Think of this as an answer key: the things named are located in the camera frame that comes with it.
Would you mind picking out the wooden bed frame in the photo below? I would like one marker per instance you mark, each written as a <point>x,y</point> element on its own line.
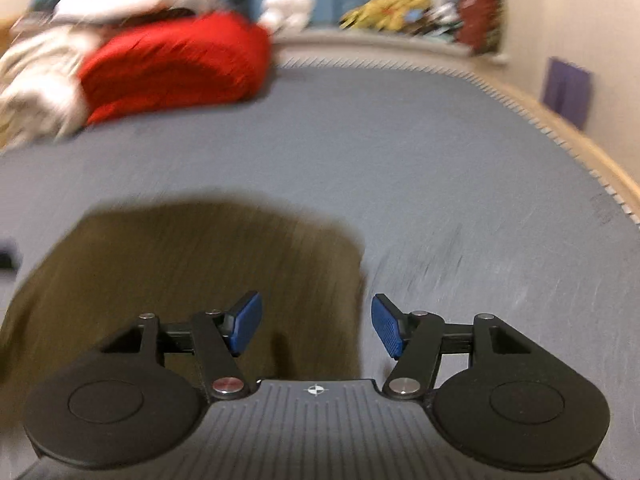
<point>609,174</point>

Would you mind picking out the yellow plush toy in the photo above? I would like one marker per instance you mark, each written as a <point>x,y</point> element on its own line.
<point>385,15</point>

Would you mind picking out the brown corduroy pants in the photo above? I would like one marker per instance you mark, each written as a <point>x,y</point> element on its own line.
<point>177,259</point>

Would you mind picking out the dark red cushion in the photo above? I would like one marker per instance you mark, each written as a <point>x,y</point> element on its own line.
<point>481,25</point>

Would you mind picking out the grey quilted mattress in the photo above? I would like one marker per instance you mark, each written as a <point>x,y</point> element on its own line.
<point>463,204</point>

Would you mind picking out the white plush toy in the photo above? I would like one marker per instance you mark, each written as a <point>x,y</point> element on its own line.
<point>285,15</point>

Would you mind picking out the purple box by wall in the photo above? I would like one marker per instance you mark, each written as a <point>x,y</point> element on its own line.
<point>567,91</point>

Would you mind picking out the white folded blanket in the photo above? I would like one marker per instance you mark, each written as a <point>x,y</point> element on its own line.
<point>41,96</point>

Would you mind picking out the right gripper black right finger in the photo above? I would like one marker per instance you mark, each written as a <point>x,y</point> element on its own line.
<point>491,392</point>

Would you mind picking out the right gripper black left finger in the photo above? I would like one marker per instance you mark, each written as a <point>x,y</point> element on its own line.
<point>141,391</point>

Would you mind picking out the red folded quilt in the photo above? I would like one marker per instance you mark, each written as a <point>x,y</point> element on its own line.
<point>217,59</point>

